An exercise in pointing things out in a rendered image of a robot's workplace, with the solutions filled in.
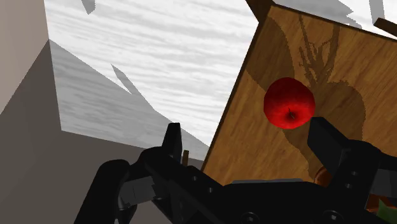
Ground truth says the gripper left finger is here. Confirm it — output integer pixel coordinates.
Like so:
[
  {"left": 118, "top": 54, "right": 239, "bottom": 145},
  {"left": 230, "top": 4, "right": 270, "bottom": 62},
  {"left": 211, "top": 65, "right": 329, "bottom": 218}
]
[{"left": 73, "top": 122, "right": 224, "bottom": 224}]

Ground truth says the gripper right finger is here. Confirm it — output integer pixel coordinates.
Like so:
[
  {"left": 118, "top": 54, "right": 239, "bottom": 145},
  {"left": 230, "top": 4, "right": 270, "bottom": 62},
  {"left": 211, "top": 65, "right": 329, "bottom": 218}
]
[{"left": 307, "top": 116, "right": 397, "bottom": 224}]

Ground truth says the brown round object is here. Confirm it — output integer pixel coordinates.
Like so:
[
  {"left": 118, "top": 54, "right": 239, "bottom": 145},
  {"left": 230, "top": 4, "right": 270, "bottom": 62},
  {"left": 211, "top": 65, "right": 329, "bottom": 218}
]
[{"left": 313, "top": 165, "right": 333, "bottom": 188}]

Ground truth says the green and orange object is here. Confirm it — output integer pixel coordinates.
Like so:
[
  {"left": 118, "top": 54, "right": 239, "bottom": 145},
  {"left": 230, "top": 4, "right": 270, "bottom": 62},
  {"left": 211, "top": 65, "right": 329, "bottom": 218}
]
[{"left": 366, "top": 193, "right": 397, "bottom": 223}]

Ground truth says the red apple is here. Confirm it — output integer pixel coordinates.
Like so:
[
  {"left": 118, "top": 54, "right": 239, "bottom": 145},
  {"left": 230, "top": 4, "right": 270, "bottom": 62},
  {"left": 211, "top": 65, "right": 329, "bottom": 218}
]
[{"left": 263, "top": 76, "right": 316, "bottom": 130}]

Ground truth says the brown wooden table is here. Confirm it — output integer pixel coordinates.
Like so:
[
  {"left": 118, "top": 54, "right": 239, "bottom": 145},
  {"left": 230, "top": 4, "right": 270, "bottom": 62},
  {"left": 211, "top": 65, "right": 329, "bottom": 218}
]
[{"left": 200, "top": 0, "right": 397, "bottom": 215}]

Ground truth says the dark brown wooden bar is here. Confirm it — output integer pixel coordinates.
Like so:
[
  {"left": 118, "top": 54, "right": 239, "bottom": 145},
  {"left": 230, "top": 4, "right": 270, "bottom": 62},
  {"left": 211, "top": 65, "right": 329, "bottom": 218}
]
[{"left": 373, "top": 17, "right": 397, "bottom": 39}]

